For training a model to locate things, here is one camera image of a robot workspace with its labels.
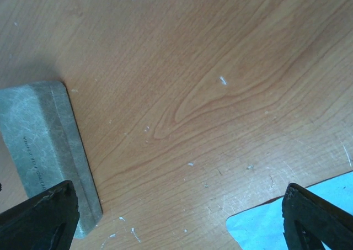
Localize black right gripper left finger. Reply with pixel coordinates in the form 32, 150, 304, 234
1, 180, 79, 249

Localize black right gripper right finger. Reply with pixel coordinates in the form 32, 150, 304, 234
282, 183, 352, 249

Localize light blue cleaning cloth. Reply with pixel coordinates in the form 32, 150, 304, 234
226, 172, 352, 249

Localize grey glasses case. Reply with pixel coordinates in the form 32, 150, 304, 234
1, 81, 103, 238

